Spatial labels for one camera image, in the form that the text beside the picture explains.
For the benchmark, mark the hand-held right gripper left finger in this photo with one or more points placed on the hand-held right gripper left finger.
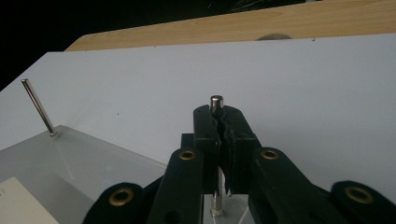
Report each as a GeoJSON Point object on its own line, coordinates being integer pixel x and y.
{"type": "Point", "coordinates": [205, 140]}

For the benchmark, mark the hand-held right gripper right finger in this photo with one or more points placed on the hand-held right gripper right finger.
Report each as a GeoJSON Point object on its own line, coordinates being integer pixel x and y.
{"type": "Point", "coordinates": [238, 146]}

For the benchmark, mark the shiny metal rod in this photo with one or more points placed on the shiny metal rod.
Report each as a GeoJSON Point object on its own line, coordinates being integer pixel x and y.
{"type": "Point", "coordinates": [39, 107]}
{"type": "Point", "coordinates": [216, 102]}

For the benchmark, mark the clear grey acrylic plate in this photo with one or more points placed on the clear grey acrylic plate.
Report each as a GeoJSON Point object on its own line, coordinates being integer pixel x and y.
{"type": "Point", "coordinates": [77, 168]}

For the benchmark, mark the white table sheet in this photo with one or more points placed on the white table sheet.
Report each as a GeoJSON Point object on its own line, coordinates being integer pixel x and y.
{"type": "Point", "coordinates": [280, 93]}

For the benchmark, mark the small metal stud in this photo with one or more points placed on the small metal stud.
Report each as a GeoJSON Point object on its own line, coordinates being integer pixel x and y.
{"type": "Point", "coordinates": [217, 213]}
{"type": "Point", "coordinates": [53, 134]}

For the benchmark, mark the grey round object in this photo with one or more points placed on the grey round object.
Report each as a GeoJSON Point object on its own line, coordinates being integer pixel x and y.
{"type": "Point", "coordinates": [274, 37]}

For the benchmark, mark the beige paper card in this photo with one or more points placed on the beige paper card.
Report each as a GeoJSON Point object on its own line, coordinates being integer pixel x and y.
{"type": "Point", "coordinates": [18, 205]}

